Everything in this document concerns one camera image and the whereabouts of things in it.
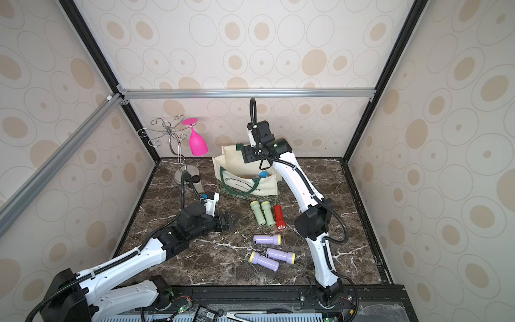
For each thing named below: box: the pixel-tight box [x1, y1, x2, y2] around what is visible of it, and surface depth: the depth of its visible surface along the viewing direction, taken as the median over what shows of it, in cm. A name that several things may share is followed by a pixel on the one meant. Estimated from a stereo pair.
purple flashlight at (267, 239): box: [252, 234, 281, 246], surface depth 87 cm
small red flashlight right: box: [273, 204, 288, 231], surface depth 94 cm
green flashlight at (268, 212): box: [261, 200, 276, 227], surface depth 96 cm
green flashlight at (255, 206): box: [250, 199, 267, 227], surface depth 96 cm
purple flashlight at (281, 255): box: [265, 247, 296, 265], surface depth 83 cm
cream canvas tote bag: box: [211, 144, 282, 196], surface depth 93 cm
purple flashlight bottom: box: [248, 250, 280, 272], surface depth 81 cm
